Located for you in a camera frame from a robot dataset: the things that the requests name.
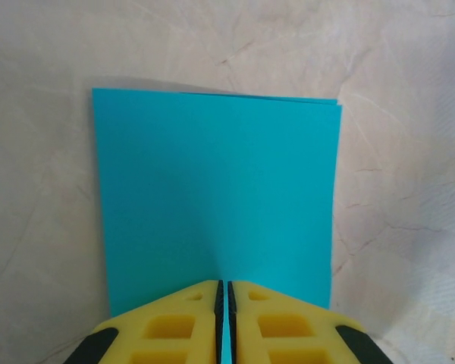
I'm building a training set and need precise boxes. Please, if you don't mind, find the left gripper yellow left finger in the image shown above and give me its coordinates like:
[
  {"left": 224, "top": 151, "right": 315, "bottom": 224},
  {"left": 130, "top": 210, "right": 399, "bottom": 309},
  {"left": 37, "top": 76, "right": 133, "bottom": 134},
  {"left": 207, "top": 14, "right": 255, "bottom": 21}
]
[{"left": 70, "top": 279, "right": 224, "bottom": 364}]

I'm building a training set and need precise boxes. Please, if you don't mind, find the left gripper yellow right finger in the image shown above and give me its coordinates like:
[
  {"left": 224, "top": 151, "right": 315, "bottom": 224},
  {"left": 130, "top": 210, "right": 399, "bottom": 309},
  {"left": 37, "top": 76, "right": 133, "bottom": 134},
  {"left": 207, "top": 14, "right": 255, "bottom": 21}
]
[{"left": 227, "top": 279, "right": 394, "bottom": 364}]

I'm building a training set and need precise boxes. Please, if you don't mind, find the blue square paper sheet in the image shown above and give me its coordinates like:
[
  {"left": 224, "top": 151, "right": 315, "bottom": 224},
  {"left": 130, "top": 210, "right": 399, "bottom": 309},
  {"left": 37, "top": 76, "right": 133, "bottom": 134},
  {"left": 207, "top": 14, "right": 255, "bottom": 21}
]
[{"left": 90, "top": 86, "right": 344, "bottom": 364}]

